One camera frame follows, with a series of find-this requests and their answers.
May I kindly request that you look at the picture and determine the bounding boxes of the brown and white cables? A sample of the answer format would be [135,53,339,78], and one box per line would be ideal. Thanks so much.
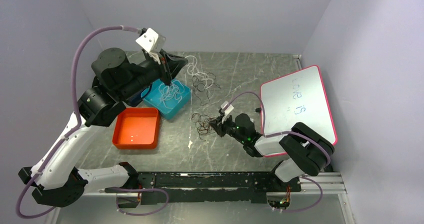
[190,113,220,142]

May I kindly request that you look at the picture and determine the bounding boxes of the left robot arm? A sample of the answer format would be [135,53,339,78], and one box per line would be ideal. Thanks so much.
[18,47,188,208]

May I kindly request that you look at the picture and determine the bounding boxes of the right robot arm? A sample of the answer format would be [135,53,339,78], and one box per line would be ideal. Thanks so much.
[209,113,335,191]

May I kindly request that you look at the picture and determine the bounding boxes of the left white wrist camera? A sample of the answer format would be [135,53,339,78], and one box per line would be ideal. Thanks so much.
[135,28,166,63]

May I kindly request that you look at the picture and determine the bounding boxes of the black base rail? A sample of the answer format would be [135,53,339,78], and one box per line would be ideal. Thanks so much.
[104,171,302,206]

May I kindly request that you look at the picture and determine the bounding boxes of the pink framed whiteboard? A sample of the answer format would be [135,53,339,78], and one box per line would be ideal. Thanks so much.
[260,65,338,145]

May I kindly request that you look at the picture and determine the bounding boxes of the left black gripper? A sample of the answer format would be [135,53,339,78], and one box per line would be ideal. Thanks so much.
[119,47,190,101]

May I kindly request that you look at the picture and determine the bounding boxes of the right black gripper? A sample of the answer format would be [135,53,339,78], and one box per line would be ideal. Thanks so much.
[208,112,246,144]

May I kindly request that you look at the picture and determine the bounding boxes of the navy blue tray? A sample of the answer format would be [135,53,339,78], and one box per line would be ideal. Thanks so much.
[125,85,152,107]

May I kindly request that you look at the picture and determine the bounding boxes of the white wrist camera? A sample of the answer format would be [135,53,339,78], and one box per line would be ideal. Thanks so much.
[219,101,234,124]
[135,28,166,63]

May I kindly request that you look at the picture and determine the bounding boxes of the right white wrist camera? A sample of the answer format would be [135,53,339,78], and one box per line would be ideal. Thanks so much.
[219,101,234,124]

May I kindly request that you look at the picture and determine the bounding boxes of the black thin cable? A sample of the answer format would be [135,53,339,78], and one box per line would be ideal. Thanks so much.
[191,71,222,108]

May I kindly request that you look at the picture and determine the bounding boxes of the orange tray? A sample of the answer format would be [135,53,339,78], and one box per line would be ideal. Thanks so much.
[112,107,161,150]

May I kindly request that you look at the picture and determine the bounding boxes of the teal tray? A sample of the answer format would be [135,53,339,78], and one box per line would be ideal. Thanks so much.
[143,79,191,120]

